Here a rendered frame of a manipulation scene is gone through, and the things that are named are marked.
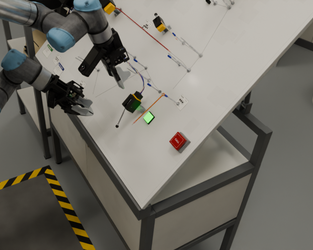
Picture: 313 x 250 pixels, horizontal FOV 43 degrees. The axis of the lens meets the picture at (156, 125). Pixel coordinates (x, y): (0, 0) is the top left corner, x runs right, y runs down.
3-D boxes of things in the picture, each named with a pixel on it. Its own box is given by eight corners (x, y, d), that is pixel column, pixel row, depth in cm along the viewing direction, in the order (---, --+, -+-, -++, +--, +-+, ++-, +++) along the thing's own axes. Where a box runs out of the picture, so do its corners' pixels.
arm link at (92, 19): (64, 3, 117) (84, -14, 120) (79, 31, 126) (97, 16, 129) (81, 10, 113) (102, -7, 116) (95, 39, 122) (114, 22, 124)
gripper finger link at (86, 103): (100, 111, 144) (79, 98, 139) (91, 115, 148) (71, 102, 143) (102, 104, 145) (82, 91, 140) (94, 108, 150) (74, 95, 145)
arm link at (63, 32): (43, 44, 122) (69, 23, 126) (67, 59, 117) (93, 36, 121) (33, 25, 116) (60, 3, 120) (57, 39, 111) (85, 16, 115)
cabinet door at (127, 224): (136, 262, 180) (140, 210, 154) (86, 181, 213) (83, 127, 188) (141, 260, 181) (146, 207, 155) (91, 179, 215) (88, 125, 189)
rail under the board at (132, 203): (138, 221, 150) (139, 211, 146) (34, 66, 222) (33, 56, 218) (150, 215, 152) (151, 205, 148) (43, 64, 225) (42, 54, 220)
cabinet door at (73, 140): (87, 180, 214) (84, 126, 188) (50, 121, 247) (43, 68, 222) (90, 179, 215) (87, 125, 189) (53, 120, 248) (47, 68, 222)
